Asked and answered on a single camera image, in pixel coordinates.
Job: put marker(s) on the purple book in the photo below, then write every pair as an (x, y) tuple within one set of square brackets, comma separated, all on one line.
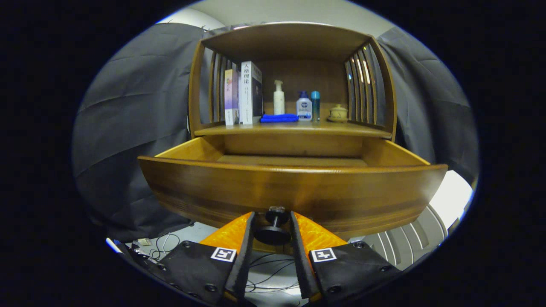
[(231, 98)]

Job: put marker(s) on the yellow lidded teacup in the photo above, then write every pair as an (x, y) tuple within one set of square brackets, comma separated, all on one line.
[(338, 113)]

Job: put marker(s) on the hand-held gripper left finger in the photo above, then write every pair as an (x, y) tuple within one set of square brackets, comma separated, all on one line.
[(245, 264)]

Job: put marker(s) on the white table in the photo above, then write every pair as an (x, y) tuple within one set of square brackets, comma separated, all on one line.
[(452, 196)]

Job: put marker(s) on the brown wooden cabinet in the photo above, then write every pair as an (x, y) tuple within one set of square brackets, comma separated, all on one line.
[(290, 42)]

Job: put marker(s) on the black backdrop cloth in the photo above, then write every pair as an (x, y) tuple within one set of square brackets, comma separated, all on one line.
[(128, 128)]

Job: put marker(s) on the brown wooden drawer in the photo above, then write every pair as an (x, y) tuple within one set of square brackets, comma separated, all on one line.
[(298, 192)]

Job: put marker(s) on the thick white book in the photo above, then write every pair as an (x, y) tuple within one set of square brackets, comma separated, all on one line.
[(246, 98)]

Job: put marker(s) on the grey ribbed panel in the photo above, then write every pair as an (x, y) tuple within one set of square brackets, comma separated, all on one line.
[(405, 238)]

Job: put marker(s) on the white pump bottle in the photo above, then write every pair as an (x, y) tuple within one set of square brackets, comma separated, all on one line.
[(278, 102)]

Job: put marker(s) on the slim teal bottle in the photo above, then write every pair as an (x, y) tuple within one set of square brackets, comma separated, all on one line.
[(315, 106)]

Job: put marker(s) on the wooden countertop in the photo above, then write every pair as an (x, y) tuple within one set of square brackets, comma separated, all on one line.
[(298, 128)]

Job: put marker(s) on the white bottle with blue cap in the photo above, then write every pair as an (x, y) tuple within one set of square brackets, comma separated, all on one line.
[(304, 108)]

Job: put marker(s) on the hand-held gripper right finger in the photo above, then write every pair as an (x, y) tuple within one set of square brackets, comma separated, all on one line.
[(300, 264)]

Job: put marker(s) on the blue folded cloth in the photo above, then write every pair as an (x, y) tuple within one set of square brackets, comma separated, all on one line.
[(279, 118)]

